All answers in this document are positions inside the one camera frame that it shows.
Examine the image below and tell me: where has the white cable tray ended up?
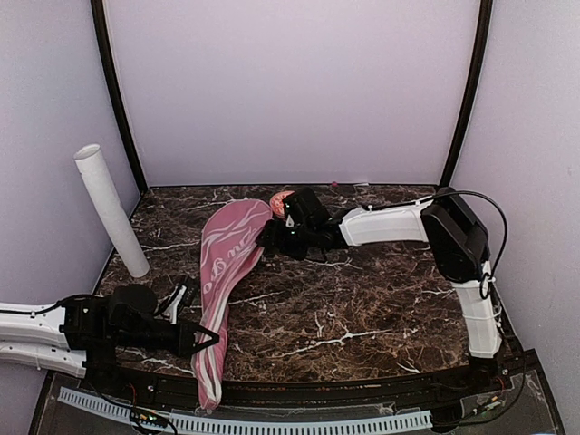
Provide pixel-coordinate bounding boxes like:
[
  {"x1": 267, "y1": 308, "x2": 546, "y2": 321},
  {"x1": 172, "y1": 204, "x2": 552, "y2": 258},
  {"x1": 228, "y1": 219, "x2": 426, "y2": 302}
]
[{"x1": 57, "y1": 387, "x2": 432, "y2": 434}]

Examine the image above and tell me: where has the left black frame post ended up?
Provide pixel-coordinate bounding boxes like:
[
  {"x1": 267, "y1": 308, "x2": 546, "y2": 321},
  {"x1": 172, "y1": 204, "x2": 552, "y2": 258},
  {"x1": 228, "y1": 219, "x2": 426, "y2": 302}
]
[{"x1": 90, "y1": 0, "x2": 149, "y2": 197}]

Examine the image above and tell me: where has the black frame post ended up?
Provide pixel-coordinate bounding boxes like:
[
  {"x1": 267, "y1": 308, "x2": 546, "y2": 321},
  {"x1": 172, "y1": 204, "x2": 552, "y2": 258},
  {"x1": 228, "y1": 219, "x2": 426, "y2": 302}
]
[
  {"x1": 439, "y1": 0, "x2": 494, "y2": 188},
  {"x1": 90, "y1": 0, "x2": 149, "y2": 197}
]

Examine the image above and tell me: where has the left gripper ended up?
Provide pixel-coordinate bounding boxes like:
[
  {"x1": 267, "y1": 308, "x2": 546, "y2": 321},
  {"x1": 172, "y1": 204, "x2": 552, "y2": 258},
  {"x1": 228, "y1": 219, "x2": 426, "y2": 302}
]
[{"x1": 112, "y1": 317, "x2": 219, "y2": 359}]

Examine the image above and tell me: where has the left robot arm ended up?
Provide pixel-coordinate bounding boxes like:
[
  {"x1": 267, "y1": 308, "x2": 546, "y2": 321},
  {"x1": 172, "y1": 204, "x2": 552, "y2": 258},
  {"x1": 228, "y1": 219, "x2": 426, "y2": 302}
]
[{"x1": 1, "y1": 285, "x2": 219, "y2": 395}]

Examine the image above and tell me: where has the red white patterned bowl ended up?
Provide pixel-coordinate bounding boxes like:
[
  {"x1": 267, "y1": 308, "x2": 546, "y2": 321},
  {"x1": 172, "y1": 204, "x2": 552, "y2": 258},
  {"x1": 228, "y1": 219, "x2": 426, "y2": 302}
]
[{"x1": 269, "y1": 190, "x2": 294, "y2": 219}]

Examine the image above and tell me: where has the white shuttlecock tube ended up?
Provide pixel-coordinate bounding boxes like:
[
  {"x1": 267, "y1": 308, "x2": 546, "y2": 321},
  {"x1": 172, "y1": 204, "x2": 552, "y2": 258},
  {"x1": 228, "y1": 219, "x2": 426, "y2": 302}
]
[{"x1": 73, "y1": 144, "x2": 150, "y2": 278}]

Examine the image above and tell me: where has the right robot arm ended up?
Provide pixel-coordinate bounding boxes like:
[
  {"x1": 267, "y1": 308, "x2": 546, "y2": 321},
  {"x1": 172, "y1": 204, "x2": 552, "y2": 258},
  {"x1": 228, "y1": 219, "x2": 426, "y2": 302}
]
[{"x1": 257, "y1": 188, "x2": 502, "y2": 393}]

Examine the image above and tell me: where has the pink racket bag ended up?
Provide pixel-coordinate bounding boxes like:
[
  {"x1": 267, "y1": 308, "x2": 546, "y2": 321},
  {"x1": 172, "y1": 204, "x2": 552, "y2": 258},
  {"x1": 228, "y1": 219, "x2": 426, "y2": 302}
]
[{"x1": 191, "y1": 199, "x2": 272, "y2": 410}]

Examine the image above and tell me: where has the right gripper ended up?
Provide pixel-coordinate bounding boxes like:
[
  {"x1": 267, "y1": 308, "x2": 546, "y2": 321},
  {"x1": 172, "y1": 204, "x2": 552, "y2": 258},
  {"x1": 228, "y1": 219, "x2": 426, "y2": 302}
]
[{"x1": 256, "y1": 218, "x2": 315, "y2": 260}]

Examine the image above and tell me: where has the right black frame post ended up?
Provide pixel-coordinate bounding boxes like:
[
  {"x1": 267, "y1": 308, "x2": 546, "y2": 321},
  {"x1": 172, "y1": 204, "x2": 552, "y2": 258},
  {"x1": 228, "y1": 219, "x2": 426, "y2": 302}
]
[{"x1": 439, "y1": 0, "x2": 494, "y2": 188}]

